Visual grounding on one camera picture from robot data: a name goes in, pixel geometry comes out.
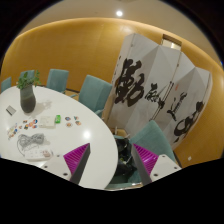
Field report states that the small grey card box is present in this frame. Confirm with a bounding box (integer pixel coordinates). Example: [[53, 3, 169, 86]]
[[6, 105, 16, 116]]

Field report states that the teal chair near screen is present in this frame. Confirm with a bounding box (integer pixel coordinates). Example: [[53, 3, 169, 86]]
[[73, 75, 112, 117]]

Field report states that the white flat box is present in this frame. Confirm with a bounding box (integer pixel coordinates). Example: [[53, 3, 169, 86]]
[[39, 116, 55, 128]]

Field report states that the dark grey plant vase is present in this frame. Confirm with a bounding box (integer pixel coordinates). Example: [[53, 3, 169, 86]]
[[20, 85, 36, 113]]

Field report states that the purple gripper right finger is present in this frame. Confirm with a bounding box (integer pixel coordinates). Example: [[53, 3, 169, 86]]
[[131, 144, 158, 185]]

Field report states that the teal chair behind table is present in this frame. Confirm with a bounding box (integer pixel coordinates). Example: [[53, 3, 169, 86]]
[[46, 69, 69, 93]]

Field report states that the round ceiling light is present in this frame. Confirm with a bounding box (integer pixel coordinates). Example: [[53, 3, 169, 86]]
[[116, 10, 123, 17]]

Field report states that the green potted plant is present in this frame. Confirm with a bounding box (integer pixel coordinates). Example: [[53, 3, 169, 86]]
[[17, 70, 41, 90]]

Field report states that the black bag on chair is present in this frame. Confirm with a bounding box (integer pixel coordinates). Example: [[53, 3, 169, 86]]
[[115, 137, 136, 176]]

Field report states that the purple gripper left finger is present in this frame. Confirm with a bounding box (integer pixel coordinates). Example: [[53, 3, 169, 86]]
[[64, 143, 90, 184]]

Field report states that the teal chair behind plant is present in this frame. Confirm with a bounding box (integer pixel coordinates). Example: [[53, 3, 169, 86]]
[[20, 70, 35, 79]]

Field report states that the white calligraphy folding screen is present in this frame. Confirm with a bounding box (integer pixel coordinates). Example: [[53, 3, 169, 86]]
[[108, 34, 212, 148]]

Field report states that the small green pack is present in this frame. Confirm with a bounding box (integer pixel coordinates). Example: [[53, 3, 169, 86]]
[[55, 115, 61, 124]]

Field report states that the teal chair front right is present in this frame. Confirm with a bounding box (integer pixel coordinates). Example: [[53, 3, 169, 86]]
[[106, 120, 176, 190]]

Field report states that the teal chair far left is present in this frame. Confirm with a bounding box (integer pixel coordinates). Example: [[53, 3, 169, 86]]
[[1, 77, 11, 92]]

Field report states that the grey coiled cable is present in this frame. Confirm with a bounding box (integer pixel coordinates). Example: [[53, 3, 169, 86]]
[[16, 132, 47, 157]]

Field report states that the colourful sticker cluster left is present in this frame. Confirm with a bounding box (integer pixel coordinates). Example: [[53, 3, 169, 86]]
[[7, 119, 38, 139]]

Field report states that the white power strip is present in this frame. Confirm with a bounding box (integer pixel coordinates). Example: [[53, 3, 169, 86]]
[[25, 149, 52, 161]]

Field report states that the colourful badges right group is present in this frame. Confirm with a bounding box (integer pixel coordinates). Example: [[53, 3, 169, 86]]
[[65, 116, 81, 127]]

